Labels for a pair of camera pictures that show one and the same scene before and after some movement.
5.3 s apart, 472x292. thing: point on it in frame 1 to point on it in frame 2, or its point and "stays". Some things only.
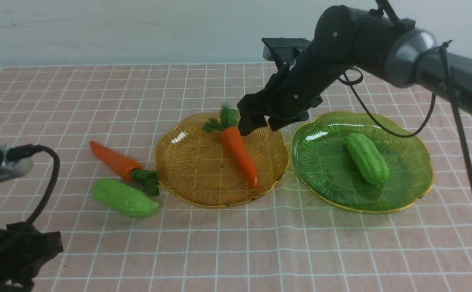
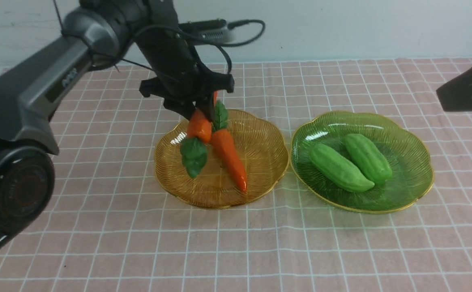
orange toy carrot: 146,180 to 193,151
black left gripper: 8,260 to 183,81
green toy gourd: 372,166 stays
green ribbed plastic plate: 325,168 stays
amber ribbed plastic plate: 193,167 stays
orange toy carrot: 227,124 to 221,140
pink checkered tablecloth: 289,241 stays
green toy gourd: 123,198 to 338,170
